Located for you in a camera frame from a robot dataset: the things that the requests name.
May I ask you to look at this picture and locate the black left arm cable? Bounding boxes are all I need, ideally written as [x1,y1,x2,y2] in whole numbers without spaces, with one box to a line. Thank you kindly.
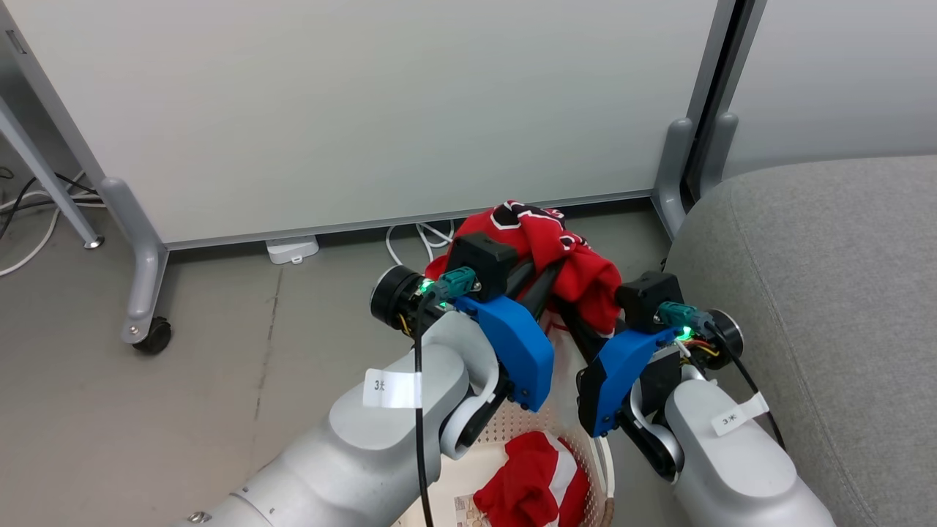
[411,293,434,527]

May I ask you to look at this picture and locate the paper barcode label sticker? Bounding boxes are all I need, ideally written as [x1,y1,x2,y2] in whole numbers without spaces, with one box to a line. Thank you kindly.
[452,493,490,527]

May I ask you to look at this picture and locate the red garment black white print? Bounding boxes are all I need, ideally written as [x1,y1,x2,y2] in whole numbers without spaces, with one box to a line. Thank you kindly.
[425,199,624,340]

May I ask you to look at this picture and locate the black caster wheel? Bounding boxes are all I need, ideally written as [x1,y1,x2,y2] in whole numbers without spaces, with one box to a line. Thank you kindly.
[132,316,173,356]

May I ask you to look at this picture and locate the grey fabric sofa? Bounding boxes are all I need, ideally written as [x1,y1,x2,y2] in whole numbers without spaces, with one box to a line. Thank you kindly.
[662,154,937,527]

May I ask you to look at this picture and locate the grey metal table leg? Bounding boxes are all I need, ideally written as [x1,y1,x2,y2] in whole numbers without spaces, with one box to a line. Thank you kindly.
[0,95,105,250]

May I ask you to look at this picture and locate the cream perforated laundry basket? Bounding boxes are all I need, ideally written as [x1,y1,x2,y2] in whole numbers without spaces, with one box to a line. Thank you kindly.
[392,311,617,527]

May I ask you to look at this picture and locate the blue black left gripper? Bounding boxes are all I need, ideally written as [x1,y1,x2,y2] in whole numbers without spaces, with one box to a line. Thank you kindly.
[454,261,568,413]

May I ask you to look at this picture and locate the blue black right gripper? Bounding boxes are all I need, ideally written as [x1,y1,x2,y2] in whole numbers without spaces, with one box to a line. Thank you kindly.
[565,306,685,438]

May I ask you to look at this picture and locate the small white adaptor box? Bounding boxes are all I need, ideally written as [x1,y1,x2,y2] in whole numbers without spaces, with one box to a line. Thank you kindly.
[265,235,321,266]

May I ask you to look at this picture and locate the wide white partition panel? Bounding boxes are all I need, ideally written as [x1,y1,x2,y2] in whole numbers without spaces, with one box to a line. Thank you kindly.
[0,0,736,345]

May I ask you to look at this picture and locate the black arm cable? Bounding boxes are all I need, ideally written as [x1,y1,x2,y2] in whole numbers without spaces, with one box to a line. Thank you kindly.
[703,322,788,452]
[411,293,434,527]

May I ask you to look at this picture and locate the red garment white stripes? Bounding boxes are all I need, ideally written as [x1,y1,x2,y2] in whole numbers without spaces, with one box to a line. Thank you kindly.
[473,430,591,527]

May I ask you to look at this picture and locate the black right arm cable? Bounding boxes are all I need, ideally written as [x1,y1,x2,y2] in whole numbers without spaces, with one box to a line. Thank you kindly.
[703,322,788,452]

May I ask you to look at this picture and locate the white looped floor cable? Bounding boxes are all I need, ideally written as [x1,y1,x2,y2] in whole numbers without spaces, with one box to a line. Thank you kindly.
[385,220,456,269]

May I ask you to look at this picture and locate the narrow white partition panel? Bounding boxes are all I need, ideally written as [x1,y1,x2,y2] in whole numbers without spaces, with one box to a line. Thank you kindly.
[699,0,937,200]

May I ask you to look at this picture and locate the white paper cable tag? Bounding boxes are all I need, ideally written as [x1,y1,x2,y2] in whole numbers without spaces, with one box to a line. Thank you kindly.
[711,392,771,438]
[362,368,425,410]

